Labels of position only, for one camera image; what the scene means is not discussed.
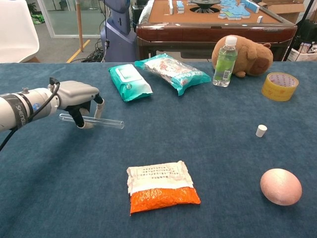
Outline blue tablecloth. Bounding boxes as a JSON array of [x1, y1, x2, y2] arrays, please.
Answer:
[[0, 61, 317, 238]]

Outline wooden pole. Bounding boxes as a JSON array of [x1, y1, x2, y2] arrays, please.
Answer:
[[75, 0, 84, 53]]

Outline brown capybara plush toy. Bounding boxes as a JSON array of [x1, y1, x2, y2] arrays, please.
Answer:
[[211, 34, 274, 78]]

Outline black mahjong table centre dish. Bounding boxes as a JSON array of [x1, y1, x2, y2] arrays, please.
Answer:
[[189, 0, 222, 13]]

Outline teal snack bag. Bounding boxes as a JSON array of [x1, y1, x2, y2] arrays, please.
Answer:
[[134, 53, 212, 96]]

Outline white plastic chair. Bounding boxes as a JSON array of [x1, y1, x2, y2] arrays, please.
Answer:
[[0, 0, 40, 63]]

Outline black floor cables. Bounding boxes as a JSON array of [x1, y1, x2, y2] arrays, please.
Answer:
[[81, 38, 107, 62]]

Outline clear glass test tube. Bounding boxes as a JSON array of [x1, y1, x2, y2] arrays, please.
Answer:
[[59, 113, 124, 130]]

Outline black equipment case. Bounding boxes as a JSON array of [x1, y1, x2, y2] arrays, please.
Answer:
[[296, 19, 317, 50]]

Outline pink egg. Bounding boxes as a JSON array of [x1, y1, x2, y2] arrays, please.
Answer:
[[260, 168, 303, 206]]

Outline cardboard box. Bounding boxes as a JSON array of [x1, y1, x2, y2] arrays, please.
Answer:
[[257, 0, 307, 25]]

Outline yellow tape roll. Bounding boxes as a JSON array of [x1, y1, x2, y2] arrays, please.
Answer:
[[261, 72, 300, 102]]

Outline green floor object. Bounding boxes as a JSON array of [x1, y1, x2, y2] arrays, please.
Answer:
[[32, 14, 46, 25]]

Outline clear bottle with green label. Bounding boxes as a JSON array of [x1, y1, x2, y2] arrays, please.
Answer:
[[212, 35, 239, 88]]

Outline green potted plant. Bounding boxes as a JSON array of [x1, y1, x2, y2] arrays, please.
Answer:
[[26, 2, 38, 15]]

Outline white test tube cap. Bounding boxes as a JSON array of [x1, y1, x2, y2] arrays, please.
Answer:
[[255, 124, 268, 138]]

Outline orange and white packet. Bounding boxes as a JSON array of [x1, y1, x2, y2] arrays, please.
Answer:
[[126, 160, 202, 216]]

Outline white plastic bag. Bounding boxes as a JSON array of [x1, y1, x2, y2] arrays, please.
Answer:
[[138, 0, 156, 25]]

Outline pile of blue mahjong tiles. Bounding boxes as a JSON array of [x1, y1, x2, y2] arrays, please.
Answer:
[[217, 0, 252, 20]]

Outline row of blue mahjong tiles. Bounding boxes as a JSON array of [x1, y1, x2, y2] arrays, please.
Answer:
[[241, 0, 260, 13]]

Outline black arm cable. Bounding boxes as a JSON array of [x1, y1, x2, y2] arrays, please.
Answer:
[[0, 77, 61, 152]]

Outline brown mahjong table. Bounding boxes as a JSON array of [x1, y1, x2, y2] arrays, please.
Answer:
[[136, 0, 298, 62]]

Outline teal wet wipes pack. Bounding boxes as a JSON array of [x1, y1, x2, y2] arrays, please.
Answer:
[[108, 63, 154, 103]]

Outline white printed boxes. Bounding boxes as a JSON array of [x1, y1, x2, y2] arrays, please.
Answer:
[[288, 42, 317, 62]]

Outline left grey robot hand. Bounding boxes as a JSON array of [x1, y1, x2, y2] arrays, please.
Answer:
[[56, 80, 105, 129]]

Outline blue-grey machine base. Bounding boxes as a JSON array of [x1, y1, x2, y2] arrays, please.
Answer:
[[100, 0, 138, 62]]

